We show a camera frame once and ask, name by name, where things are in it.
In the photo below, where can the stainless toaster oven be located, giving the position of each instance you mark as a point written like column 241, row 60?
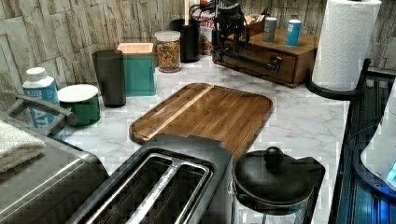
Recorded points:
column 49, row 188

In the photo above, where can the white blue labelled bottle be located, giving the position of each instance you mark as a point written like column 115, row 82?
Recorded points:
column 39, row 84

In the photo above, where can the wooden drawer box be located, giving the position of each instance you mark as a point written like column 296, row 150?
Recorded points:
column 298, row 62

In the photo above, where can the wooden cutting board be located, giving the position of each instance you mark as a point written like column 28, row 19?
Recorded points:
column 230, row 116

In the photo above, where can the grey shaker can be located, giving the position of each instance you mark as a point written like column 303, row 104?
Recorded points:
column 269, row 29

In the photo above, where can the white folded towel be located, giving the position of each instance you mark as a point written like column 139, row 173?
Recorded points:
column 17, row 146

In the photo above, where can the glass jar of cereal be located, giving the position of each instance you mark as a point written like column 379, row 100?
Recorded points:
column 168, row 51

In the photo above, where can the blue shaker can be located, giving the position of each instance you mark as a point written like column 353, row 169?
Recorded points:
column 293, row 32

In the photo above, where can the black slot toaster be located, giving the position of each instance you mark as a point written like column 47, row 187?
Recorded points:
column 169, row 180

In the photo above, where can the teal box with wooden lid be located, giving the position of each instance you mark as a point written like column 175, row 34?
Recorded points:
column 138, row 68

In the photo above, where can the black utensil canister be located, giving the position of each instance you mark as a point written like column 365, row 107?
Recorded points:
column 190, row 39

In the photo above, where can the black paper towel holder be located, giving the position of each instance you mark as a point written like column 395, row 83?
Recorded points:
column 338, row 90

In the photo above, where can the white paper towel roll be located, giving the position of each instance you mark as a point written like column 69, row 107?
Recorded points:
column 344, row 39

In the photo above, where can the dark grey tall cup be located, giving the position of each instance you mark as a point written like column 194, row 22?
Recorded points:
column 108, row 65

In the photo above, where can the green mug with white lid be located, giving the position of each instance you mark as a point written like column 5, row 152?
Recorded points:
column 82, row 100

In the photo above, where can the black lidded french press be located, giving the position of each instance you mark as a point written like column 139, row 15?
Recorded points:
column 271, row 187

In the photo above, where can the black drawer handle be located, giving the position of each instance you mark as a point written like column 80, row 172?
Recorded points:
column 273, row 64

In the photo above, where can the snack bag with red print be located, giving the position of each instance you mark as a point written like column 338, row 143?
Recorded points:
column 206, row 27

